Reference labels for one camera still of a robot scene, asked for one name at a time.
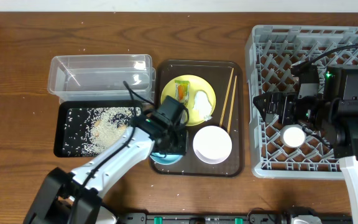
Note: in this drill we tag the dark brown serving tray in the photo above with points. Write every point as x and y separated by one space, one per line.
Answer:
217 75

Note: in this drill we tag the pink bowl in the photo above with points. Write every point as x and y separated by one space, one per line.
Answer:
212 145

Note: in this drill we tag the spilled rice pile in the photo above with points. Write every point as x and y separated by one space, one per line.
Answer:
89 131

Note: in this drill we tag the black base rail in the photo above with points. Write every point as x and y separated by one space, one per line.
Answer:
255 216

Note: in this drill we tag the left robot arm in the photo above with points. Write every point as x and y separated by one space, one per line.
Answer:
77 196

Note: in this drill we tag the light blue bowl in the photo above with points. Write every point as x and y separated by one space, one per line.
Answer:
165 159

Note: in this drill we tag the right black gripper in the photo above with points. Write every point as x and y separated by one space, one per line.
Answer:
288 100

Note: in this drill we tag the left wooden chopstick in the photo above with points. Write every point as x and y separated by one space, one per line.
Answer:
226 97

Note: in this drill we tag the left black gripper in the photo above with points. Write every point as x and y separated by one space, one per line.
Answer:
175 145

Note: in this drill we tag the clear plastic bin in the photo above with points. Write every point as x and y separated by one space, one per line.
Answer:
101 77

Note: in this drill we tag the white paper cup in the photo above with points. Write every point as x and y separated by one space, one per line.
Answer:
292 135

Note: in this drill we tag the green snack wrapper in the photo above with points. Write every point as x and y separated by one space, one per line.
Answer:
182 91

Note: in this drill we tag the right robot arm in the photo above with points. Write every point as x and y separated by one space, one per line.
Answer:
335 112

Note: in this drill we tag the yellow round plate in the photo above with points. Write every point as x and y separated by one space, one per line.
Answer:
196 84

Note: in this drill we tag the black plastic tray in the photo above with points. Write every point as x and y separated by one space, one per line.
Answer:
63 110

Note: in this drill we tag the grey dishwasher rack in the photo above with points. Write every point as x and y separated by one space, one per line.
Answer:
270 52

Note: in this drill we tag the crumpled white napkin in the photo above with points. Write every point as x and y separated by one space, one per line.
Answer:
202 105

